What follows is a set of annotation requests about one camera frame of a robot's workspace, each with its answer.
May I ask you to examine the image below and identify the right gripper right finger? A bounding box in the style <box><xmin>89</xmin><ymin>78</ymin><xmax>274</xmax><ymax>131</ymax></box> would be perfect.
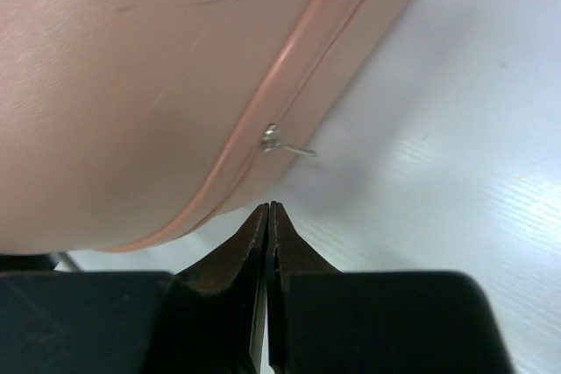
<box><xmin>266</xmin><ymin>201</ymin><xmax>340</xmax><ymax>373</ymax></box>

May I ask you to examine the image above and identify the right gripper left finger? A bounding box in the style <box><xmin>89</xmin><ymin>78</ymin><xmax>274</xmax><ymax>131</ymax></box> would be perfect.
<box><xmin>177</xmin><ymin>204</ymin><xmax>268</xmax><ymax>373</ymax></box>

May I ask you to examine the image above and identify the pink hard-shell suitcase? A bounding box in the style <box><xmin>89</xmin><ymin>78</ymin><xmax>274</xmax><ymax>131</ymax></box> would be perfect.
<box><xmin>1</xmin><ymin>0</ymin><xmax>410</xmax><ymax>255</ymax></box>

